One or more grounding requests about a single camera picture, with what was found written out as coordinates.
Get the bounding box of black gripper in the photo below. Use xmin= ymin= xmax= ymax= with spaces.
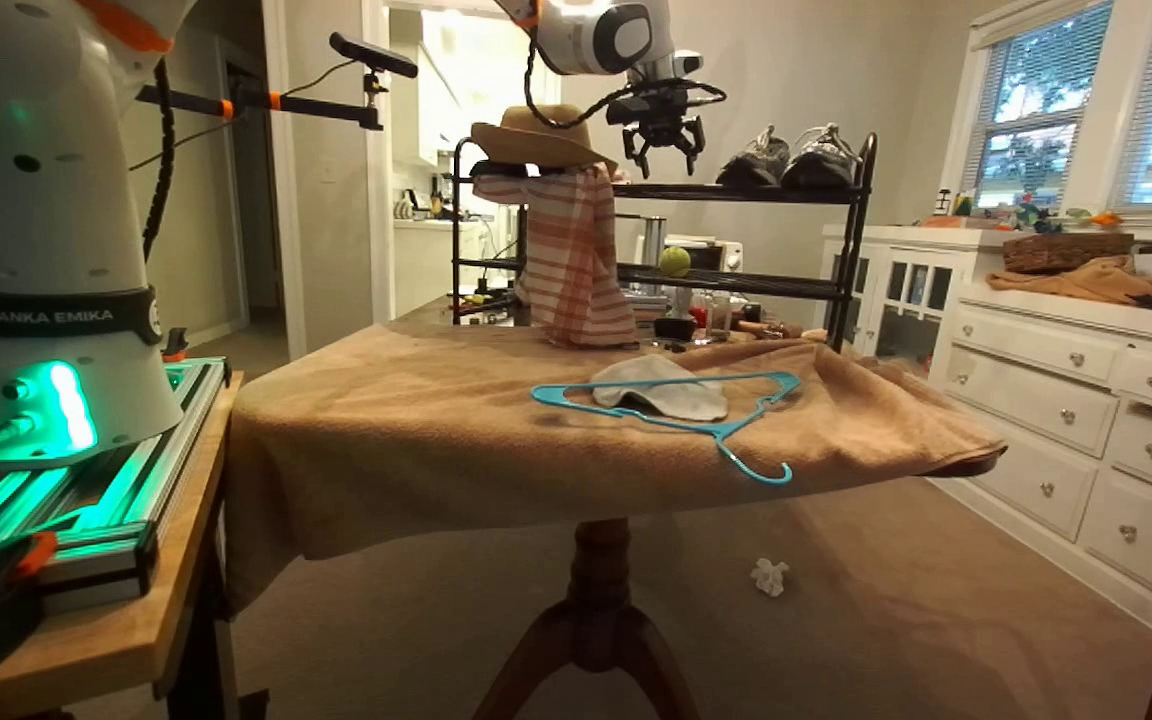
xmin=605 ymin=54 xmax=726 ymax=182

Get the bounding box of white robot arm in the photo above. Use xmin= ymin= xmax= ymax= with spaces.
xmin=0 ymin=0 xmax=729 ymax=467

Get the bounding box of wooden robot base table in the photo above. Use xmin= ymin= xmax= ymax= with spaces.
xmin=0 ymin=356 xmax=242 ymax=720

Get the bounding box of black metal shelf rack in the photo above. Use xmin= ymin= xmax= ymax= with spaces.
xmin=453 ymin=136 xmax=876 ymax=347

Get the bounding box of black shoe left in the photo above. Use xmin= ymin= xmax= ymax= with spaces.
xmin=718 ymin=128 xmax=787 ymax=195

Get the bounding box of black shoe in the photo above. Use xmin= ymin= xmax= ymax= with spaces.
xmin=781 ymin=126 xmax=862 ymax=195
xmin=718 ymin=128 xmax=787 ymax=195

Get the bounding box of green tennis ball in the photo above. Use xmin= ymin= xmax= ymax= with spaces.
xmin=660 ymin=248 xmax=691 ymax=280

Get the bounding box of straw hat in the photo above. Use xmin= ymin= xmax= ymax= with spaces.
xmin=474 ymin=106 xmax=612 ymax=169

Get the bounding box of black shoe right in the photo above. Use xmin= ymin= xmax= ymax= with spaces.
xmin=781 ymin=126 xmax=862 ymax=195

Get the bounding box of striped pink cloth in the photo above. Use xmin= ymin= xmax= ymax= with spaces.
xmin=474 ymin=171 xmax=642 ymax=347

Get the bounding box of white face mask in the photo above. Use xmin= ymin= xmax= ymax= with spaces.
xmin=592 ymin=353 xmax=729 ymax=420

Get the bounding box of teal plastic clothes hanger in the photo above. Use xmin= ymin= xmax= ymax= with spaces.
xmin=534 ymin=372 xmax=800 ymax=487

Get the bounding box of tan tablecloth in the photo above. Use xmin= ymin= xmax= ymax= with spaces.
xmin=224 ymin=325 xmax=1003 ymax=604

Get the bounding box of crumpled white paper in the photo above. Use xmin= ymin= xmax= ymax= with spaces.
xmin=754 ymin=558 xmax=791 ymax=597

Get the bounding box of brown cloth on counter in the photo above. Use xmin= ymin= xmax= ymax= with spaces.
xmin=989 ymin=256 xmax=1152 ymax=303

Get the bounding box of white drawer cabinet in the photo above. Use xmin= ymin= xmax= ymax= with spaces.
xmin=851 ymin=228 xmax=1152 ymax=628

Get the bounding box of black camera on boom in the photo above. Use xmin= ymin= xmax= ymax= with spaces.
xmin=131 ymin=27 xmax=424 ymax=136

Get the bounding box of wooden table pedestal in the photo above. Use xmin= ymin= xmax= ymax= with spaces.
xmin=474 ymin=521 xmax=700 ymax=720

